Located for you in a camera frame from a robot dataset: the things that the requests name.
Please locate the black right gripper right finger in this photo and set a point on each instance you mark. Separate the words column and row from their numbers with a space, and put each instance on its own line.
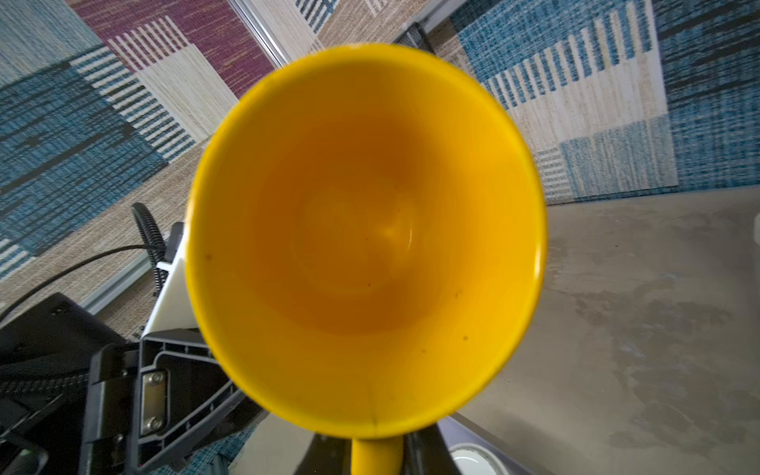
column 425, row 453

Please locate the white upside-down mug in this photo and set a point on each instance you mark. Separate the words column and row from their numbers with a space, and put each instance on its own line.
column 473, row 459

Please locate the yellow ceramic mug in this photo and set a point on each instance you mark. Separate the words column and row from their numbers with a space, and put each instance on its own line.
column 366, row 241

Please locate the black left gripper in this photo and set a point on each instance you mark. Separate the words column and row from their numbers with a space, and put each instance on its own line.
column 157, row 403

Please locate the lavender silicone mat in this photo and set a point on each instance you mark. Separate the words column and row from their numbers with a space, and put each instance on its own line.
column 455, row 432

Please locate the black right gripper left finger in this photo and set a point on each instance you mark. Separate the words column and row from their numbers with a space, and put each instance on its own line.
column 326, row 456

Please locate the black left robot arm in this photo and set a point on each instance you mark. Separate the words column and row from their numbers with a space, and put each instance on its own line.
column 78, row 398

